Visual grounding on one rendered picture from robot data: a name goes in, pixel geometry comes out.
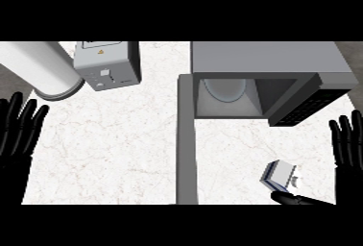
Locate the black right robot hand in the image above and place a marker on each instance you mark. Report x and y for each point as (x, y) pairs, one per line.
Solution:
(348, 173)

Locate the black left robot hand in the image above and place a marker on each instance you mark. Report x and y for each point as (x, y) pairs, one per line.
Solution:
(16, 141)

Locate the white and blue milk carton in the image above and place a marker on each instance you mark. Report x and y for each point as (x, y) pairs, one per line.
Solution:
(279, 176)

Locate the grey microwave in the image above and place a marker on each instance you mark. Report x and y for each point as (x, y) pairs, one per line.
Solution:
(273, 83)

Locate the grey microwave door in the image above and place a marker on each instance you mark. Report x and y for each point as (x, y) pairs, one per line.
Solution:
(186, 141)

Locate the white cylindrical container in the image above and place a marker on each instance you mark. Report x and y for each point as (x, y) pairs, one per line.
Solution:
(43, 68)

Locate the grey toaster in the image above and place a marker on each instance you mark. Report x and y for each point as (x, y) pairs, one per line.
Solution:
(108, 65)

